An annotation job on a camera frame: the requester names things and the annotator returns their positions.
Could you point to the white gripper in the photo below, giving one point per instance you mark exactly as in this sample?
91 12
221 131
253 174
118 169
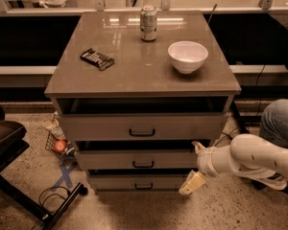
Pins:
204 163

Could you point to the grey drawer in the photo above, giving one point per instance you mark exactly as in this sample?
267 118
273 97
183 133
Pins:
137 179
150 154
147 126

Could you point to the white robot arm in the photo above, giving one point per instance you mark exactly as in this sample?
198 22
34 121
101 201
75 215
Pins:
246 156

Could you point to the grey drawer cabinet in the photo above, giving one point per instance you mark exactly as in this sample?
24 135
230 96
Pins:
141 79

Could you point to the grey knit sneaker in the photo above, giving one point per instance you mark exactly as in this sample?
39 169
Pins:
276 182

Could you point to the person leg in jeans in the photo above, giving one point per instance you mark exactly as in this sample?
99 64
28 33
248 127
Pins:
274 123

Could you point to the white ceramic bowl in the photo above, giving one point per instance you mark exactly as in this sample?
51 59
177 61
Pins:
187 56

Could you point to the red apple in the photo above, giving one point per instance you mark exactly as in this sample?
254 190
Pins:
60 146

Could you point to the dark snack bar wrapper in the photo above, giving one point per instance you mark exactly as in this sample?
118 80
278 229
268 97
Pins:
102 62

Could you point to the silver soda can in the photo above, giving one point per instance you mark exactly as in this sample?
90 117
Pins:
148 23

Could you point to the wire basket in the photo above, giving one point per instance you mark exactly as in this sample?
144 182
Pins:
69 151

